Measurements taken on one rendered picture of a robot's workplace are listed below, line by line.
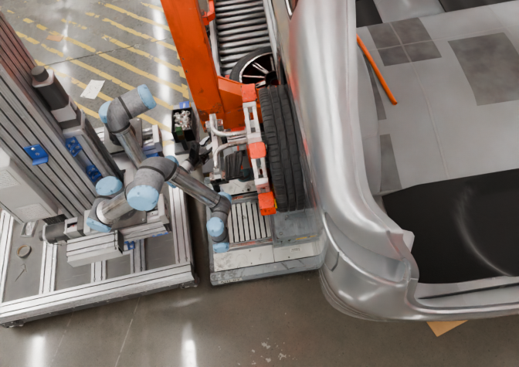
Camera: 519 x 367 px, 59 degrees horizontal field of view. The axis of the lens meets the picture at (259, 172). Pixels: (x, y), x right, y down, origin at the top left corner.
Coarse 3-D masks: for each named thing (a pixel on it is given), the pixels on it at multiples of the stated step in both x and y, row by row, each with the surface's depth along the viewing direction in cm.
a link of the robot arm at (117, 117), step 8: (112, 104) 206; (120, 104) 206; (112, 112) 206; (120, 112) 206; (112, 120) 207; (120, 120) 208; (128, 120) 211; (112, 128) 210; (120, 128) 210; (128, 128) 213; (120, 136) 213; (128, 136) 214; (128, 144) 216; (136, 144) 219; (128, 152) 219; (136, 152) 219; (136, 160) 221; (136, 168) 225
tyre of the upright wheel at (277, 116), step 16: (272, 96) 220; (288, 96) 219; (272, 112) 213; (288, 112) 212; (272, 128) 209; (288, 128) 209; (272, 144) 209; (288, 144) 209; (272, 160) 209; (288, 160) 209; (272, 176) 213; (288, 176) 211; (288, 192) 217; (288, 208) 230
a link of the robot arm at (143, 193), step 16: (144, 176) 182; (160, 176) 186; (128, 192) 181; (144, 192) 179; (96, 208) 207; (112, 208) 198; (128, 208) 193; (144, 208) 185; (96, 224) 206; (112, 224) 211
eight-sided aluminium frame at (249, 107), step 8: (248, 104) 225; (248, 112) 226; (256, 112) 226; (248, 120) 219; (256, 120) 219; (248, 128) 216; (256, 128) 216; (248, 136) 214; (256, 136) 213; (264, 160) 216; (256, 168) 216; (264, 168) 216; (256, 176) 216; (264, 176) 216; (256, 184) 217; (264, 184) 217
